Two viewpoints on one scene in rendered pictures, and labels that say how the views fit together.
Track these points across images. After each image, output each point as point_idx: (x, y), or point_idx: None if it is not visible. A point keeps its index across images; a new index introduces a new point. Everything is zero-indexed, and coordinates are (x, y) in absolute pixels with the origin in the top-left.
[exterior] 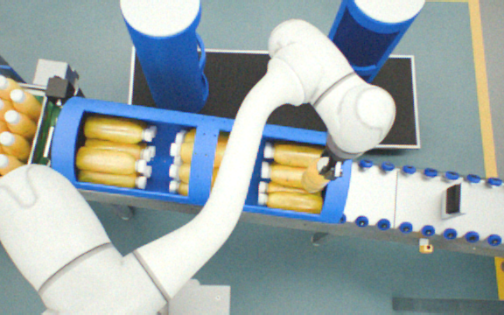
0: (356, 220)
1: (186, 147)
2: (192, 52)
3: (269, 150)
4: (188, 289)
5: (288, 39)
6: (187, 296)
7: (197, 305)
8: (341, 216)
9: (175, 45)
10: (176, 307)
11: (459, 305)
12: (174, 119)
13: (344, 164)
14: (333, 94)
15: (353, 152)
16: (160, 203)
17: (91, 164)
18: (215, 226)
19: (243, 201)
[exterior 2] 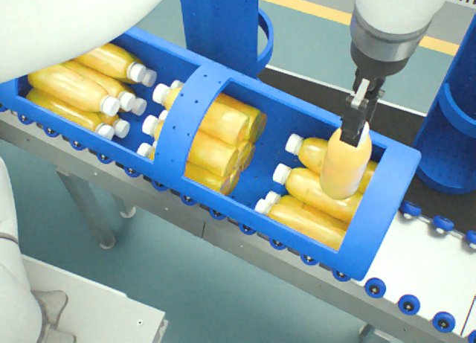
0: (400, 300)
1: (177, 91)
2: (248, 22)
3: (294, 138)
4: (103, 295)
5: None
6: (97, 304)
7: (105, 323)
8: (371, 262)
9: None
10: (74, 314)
11: None
12: (174, 49)
13: (397, 176)
14: None
15: (382, 30)
16: (127, 187)
17: (46, 79)
18: (76, 0)
19: None
